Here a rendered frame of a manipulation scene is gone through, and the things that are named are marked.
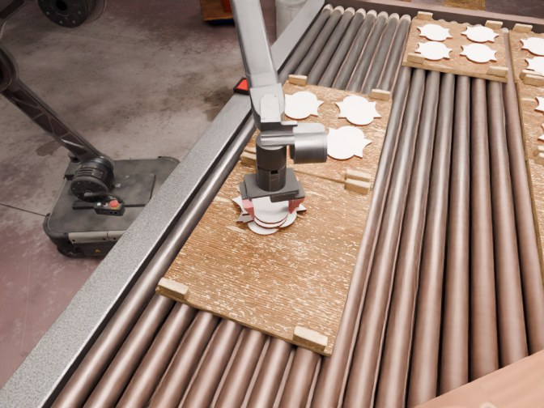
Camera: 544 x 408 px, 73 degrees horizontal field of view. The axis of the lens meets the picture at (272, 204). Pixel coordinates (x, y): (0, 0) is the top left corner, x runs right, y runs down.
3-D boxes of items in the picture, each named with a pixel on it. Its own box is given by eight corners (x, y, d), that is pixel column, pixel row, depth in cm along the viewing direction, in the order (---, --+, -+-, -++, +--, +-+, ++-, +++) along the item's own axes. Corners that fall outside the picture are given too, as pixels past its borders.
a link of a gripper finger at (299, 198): (265, 204, 82) (264, 172, 75) (295, 199, 83) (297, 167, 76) (271, 227, 77) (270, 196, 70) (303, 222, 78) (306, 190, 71)
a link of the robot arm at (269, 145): (254, 125, 66) (255, 145, 62) (292, 124, 66) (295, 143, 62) (256, 155, 71) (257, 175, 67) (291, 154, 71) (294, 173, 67)
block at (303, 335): (291, 340, 64) (292, 333, 62) (295, 330, 65) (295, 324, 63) (325, 352, 63) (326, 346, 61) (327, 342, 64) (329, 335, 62)
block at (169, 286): (159, 291, 70) (156, 284, 68) (164, 283, 72) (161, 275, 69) (187, 301, 69) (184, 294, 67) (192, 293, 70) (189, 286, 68)
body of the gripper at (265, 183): (244, 180, 75) (241, 153, 70) (291, 173, 77) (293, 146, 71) (249, 204, 71) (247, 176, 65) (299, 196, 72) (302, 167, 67)
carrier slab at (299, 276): (156, 293, 72) (154, 290, 71) (240, 162, 97) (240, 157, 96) (329, 358, 64) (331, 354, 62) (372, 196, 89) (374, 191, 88)
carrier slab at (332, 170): (239, 161, 98) (239, 156, 96) (286, 84, 123) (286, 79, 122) (371, 192, 90) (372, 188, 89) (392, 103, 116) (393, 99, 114)
